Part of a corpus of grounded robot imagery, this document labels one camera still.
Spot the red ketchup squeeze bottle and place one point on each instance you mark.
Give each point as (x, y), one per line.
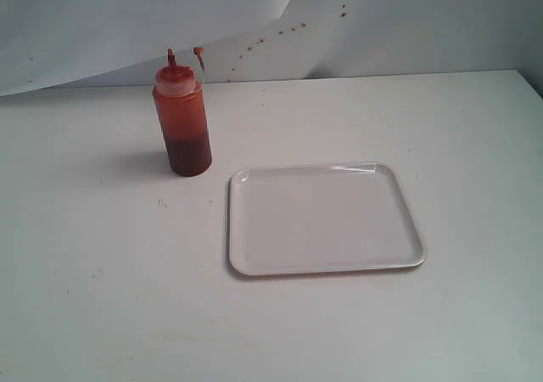
(179, 103)

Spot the white rectangular plastic tray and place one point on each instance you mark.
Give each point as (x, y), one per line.
(308, 220)

